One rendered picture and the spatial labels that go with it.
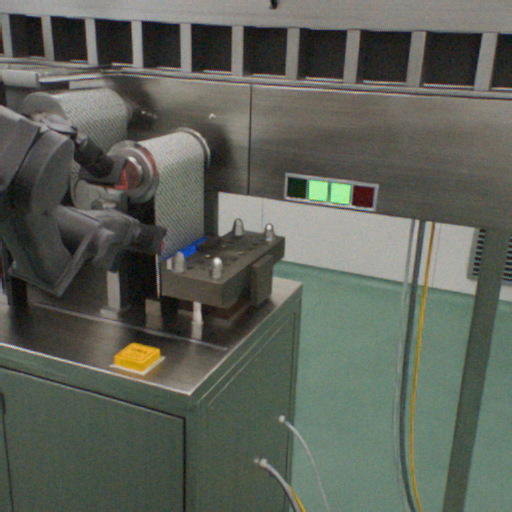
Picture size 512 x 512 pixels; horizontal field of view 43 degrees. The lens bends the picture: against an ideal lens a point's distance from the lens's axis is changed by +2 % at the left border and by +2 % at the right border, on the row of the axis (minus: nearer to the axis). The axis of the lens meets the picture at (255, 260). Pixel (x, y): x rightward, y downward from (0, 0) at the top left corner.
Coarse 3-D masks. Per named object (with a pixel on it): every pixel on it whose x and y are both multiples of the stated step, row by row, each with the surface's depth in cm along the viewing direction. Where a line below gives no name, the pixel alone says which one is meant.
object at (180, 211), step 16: (176, 192) 160; (192, 192) 167; (160, 208) 154; (176, 208) 161; (192, 208) 169; (160, 224) 155; (176, 224) 162; (192, 224) 170; (176, 240) 164; (192, 240) 172; (160, 256) 158
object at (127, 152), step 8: (120, 152) 150; (128, 152) 149; (136, 152) 148; (144, 160) 148; (144, 168) 149; (144, 176) 149; (144, 184) 150; (128, 192) 153; (136, 192) 152; (144, 192) 151
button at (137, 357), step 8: (136, 344) 140; (120, 352) 136; (128, 352) 136; (136, 352) 137; (144, 352) 137; (152, 352) 137; (120, 360) 135; (128, 360) 134; (136, 360) 133; (144, 360) 134; (152, 360) 136; (128, 368) 134; (136, 368) 133; (144, 368) 134
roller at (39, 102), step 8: (32, 96) 157; (40, 96) 156; (120, 96) 176; (24, 104) 159; (32, 104) 158; (40, 104) 157; (48, 104) 156; (56, 104) 155; (24, 112) 160; (48, 112) 157; (56, 112) 156
